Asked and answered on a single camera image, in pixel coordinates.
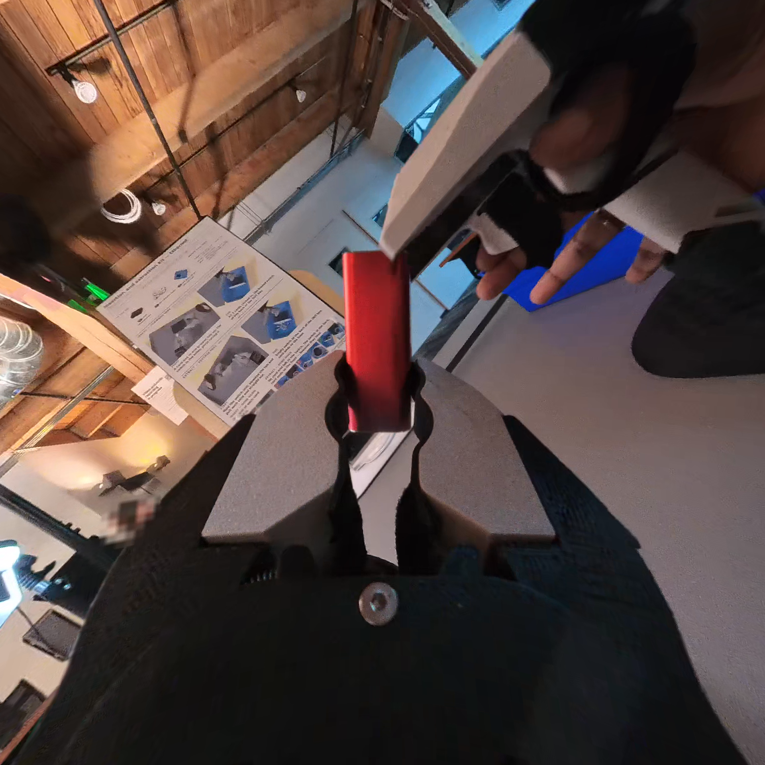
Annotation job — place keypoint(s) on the person's right hand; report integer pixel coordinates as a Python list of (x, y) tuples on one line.
[(574, 263)]

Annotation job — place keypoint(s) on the studio light panel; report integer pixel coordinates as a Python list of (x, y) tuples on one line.
[(9, 580)]

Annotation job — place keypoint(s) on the black tripod stand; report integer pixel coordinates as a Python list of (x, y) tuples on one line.
[(36, 514)]

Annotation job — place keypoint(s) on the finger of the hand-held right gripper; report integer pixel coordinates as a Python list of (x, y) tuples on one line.
[(466, 137)]

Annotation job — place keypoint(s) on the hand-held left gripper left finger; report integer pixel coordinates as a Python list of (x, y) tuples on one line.
[(275, 466)]

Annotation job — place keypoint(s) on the blue plastic bin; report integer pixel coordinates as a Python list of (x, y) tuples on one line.
[(603, 275)]

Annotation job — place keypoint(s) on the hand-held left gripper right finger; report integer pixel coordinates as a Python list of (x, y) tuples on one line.
[(484, 472)]

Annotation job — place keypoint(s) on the printed instruction sheet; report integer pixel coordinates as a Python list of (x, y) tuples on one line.
[(209, 311)]

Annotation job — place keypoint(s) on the red ethernet splitter box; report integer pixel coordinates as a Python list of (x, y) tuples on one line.
[(376, 334)]

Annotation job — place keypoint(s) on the white paper notice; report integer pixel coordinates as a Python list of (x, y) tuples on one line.
[(167, 400)]

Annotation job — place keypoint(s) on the black quilted wrist rest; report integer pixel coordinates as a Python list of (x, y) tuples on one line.
[(705, 323)]

